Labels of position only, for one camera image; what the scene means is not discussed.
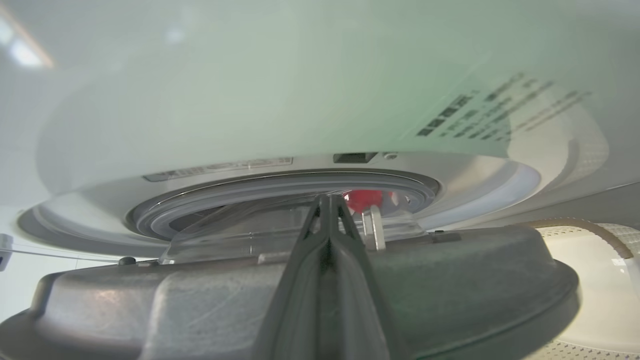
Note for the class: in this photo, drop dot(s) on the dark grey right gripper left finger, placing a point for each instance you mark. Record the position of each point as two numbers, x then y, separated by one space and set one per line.
300 300

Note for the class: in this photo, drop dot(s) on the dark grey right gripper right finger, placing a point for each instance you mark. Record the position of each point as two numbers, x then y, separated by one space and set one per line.
355 310

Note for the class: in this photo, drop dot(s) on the red basketball jersey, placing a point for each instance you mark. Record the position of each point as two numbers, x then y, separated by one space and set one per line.
365 200

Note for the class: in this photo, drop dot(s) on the black glass washing machine door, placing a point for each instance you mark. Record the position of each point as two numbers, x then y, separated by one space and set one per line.
150 310

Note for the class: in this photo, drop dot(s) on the white front-load washing machine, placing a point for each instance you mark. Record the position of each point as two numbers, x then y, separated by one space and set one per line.
250 75

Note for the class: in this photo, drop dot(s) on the cream perforated laundry basket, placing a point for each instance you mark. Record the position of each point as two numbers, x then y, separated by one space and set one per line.
590 300

